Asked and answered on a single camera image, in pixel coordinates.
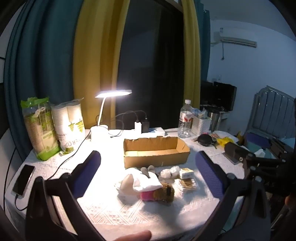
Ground white air conditioner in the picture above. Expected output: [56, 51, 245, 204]
[211, 31, 258, 48]

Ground brown plush toy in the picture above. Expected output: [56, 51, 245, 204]
[140, 183, 175, 206]

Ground cardboard box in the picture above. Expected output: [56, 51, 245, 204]
[123, 136, 190, 169]

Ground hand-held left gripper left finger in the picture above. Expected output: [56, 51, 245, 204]
[25, 150, 102, 241]

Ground white textured tablecloth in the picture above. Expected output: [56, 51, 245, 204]
[5, 128, 248, 241]

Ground black smartphone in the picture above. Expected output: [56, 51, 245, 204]
[12, 164, 36, 197]

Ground green bag of paper cups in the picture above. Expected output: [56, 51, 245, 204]
[20, 97, 61, 161]

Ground black round pouch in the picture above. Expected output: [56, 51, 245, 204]
[197, 133, 212, 146]

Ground grey padded headboard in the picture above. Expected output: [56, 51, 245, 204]
[245, 85, 296, 139]

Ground clear water bottle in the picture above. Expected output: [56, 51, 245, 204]
[178, 100, 193, 138]

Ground assorted sachets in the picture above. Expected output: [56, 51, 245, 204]
[193, 108, 209, 120]

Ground person's left hand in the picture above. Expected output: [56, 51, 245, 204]
[110, 230, 152, 241]

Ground grey smartphone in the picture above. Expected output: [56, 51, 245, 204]
[223, 152, 241, 165]

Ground black charging cable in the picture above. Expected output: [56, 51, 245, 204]
[14, 133, 92, 211]

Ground steel tumbler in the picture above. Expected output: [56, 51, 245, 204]
[208, 110, 221, 131]

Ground wide yellow curtain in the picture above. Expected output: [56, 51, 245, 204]
[73, 0, 130, 130]

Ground wide teal curtain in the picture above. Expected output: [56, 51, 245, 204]
[5, 0, 84, 160]

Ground black monitor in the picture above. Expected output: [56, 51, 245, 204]
[213, 82, 237, 111]
[201, 81, 214, 105]

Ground white bag of paper cups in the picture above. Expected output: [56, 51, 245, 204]
[51, 98, 86, 153]

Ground narrow yellow curtain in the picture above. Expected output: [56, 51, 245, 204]
[181, 0, 201, 109]

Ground yellow white snack packet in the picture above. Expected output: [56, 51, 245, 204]
[179, 168, 194, 179]

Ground narrow teal curtain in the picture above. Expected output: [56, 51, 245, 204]
[194, 0, 211, 81]

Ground white power strip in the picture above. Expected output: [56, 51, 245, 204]
[132, 127, 165, 137]

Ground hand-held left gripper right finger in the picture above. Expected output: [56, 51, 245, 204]
[195, 151, 271, 241]

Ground white cloth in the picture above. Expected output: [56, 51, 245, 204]
[115, 167, 163, 202]

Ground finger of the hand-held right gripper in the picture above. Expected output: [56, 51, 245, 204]
[225, 142, 251, 164]

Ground black adapter cables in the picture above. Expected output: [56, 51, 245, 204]
[109, 110, 148, 139]

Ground white desk lamp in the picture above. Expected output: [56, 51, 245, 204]
[91, 89, 133, 143]

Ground blue cushion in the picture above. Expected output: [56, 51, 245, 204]
[245, 133, 271, 149]

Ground white plastic basket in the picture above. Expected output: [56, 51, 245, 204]
[191, 115, 212, 135]

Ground dark window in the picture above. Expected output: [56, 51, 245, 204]
[116, 0, 185, 129]

